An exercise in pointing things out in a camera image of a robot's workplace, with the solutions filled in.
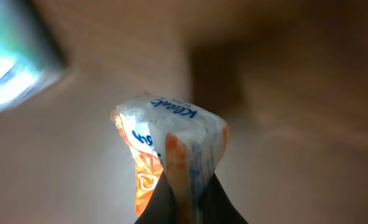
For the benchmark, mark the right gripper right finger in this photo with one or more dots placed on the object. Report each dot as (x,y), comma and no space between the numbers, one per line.
(216,207)

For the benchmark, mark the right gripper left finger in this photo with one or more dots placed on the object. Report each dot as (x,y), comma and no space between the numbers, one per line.
(161,206)

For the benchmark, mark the small orange box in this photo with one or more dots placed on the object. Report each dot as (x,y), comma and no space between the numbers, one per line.
(175,138)

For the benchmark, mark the teal white candy packet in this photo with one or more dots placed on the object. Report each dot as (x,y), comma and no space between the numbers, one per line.
(30,59)

